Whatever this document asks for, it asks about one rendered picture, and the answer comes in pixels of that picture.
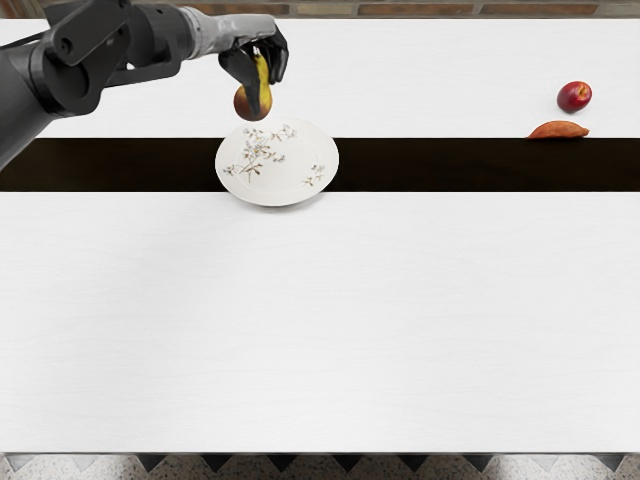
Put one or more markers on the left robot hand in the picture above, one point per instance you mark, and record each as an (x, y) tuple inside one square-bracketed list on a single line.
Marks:
[(235, 27)]

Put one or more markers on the yellow red pear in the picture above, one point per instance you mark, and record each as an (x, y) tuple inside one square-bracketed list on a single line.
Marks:
[(243, 102)]

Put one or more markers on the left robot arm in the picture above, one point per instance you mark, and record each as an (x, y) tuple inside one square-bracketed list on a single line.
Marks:
[(75, 65)]

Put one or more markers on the white floral print plate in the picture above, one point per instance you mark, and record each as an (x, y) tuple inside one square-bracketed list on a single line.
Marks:
[(277, 162)]

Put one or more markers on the orange fruit wedge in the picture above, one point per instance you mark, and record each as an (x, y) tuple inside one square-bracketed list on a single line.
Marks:
[(557, 131)]

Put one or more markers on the red plum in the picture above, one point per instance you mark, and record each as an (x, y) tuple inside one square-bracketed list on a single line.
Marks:
[(574, 96)]

